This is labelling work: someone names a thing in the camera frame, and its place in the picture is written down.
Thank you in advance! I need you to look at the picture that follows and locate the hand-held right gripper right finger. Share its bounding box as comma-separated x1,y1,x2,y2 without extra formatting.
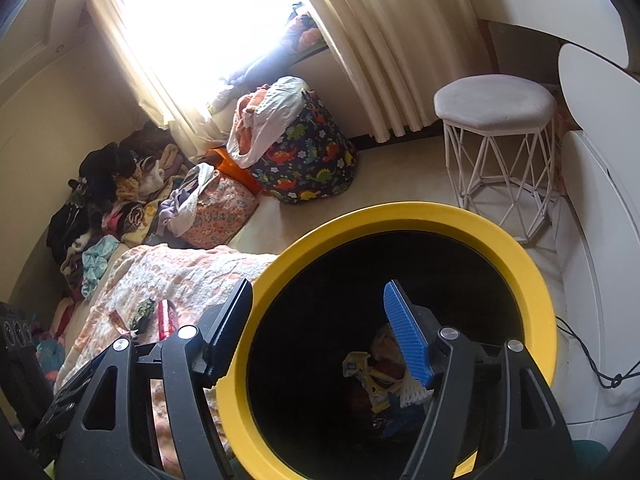
383,280,576,480

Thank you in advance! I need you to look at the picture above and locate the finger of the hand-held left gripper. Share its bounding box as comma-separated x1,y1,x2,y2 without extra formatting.
37,360,101,461

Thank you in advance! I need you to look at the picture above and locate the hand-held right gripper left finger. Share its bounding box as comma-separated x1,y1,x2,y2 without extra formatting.
55,279,254,480

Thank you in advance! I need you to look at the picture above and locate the yellow snack wrapper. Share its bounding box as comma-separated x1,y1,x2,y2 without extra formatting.
342,350,401,413

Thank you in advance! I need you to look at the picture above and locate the blue plastic wrapper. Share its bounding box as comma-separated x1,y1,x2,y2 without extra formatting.
375,400,426,431

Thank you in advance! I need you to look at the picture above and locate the yellow trash bin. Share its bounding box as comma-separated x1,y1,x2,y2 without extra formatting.
216,202,558,480

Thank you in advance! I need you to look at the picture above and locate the dark floral pillow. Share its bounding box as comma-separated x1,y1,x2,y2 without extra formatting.
30,330,66,386

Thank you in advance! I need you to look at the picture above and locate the red snack packet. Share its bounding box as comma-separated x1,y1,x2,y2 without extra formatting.
157,299,178,341

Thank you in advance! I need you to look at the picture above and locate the peach white quilt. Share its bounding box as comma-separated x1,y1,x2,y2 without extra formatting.
52,245,281,480

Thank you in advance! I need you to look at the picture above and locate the green snack packet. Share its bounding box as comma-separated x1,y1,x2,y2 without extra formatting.
134,299,156,333

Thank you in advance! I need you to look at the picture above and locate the pink floral bag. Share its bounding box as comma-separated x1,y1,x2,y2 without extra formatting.
180,172,260,250

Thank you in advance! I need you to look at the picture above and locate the teal cloth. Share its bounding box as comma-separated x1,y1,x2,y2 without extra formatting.
81,235,121,301

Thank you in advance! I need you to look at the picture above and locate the white lilac cloth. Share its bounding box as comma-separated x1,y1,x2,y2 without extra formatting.
160,162,216,236

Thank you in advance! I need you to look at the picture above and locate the orange bag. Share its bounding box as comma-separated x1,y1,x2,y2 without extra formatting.
207,149,263,196

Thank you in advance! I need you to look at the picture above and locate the pile of clothes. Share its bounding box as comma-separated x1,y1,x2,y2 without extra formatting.
46,127,196,301

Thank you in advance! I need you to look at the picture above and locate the dinosaur print storage bag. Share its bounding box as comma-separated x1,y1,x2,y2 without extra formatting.
247,92,358,206

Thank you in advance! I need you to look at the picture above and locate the white plastic bag of clothes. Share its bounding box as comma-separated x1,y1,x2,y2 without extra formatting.
226,76,313,168

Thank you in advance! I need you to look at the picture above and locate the cream curtain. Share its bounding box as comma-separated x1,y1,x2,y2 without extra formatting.
87,0,231,161
285,0,493,143

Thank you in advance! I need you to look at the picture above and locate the bedding on windowsill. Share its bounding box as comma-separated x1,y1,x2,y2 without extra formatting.
205,2,331,111

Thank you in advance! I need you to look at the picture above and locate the window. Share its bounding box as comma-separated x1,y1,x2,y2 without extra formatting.
115,0,321,111

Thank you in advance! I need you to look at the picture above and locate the white desk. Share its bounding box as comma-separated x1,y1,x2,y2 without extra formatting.
470,0,640,136

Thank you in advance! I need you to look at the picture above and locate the black cable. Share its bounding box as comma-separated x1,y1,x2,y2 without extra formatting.
555,317,631,388

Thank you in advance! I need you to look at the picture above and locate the white wire stool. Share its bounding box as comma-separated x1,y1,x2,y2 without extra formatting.
434,74,558,246

